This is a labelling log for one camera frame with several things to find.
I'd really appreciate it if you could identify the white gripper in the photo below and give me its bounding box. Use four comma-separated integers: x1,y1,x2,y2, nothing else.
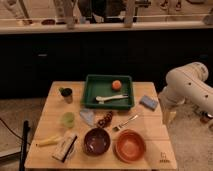
158,87,183,125

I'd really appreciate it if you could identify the blue sponge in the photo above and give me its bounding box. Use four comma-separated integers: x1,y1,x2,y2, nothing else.
139,95,158,110

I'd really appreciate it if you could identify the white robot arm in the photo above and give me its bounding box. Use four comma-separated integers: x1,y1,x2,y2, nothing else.
158,62,213,125

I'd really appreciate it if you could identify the red bowl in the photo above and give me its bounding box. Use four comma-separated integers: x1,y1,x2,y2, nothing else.
114,130,146,163

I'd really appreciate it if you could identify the dark purple bowl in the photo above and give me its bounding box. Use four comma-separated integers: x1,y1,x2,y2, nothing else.
83,128,111,156

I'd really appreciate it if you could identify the orange ball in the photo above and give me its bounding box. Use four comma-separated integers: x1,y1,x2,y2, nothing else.
112,80,122,91

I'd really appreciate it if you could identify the dark red grape bunch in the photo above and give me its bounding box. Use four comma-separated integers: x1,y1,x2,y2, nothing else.
97,111,113,128

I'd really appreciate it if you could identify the white plastic spoon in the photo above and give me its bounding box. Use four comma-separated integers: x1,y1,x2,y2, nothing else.
95,94,128,102

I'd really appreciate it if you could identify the green plastic tray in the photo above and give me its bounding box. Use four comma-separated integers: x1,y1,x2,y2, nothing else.
82,74,134,110

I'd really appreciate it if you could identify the light blue cloth piece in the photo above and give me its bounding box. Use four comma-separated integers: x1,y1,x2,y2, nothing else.
80,108,95,126

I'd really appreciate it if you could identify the light green cup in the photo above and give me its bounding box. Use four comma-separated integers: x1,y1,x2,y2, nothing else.
61,112,75,128

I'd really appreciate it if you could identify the dark cup with green item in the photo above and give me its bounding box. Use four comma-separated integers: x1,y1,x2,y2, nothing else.
59,87,73,103

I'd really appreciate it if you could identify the yellow banana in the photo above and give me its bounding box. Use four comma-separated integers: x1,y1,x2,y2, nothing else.
36,136,62,147

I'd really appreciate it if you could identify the black stand left of table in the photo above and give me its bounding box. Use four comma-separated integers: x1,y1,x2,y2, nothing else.
19,120,30,171

